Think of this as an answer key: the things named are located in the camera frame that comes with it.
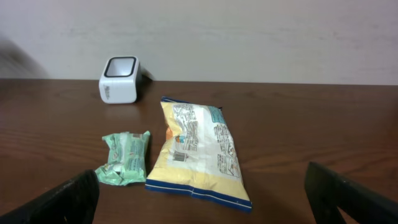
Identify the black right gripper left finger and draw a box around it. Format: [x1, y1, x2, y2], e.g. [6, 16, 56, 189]
[1, 169, 100, 224]

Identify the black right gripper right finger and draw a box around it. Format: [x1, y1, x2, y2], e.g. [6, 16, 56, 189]
[304, 162, 397, 223]

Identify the light teal wipes pack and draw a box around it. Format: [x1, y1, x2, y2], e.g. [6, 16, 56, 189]
[95, 131, 150, 186]

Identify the yellow blue snack bag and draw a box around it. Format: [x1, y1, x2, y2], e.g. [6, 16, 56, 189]
[145, 96, 252, 212]

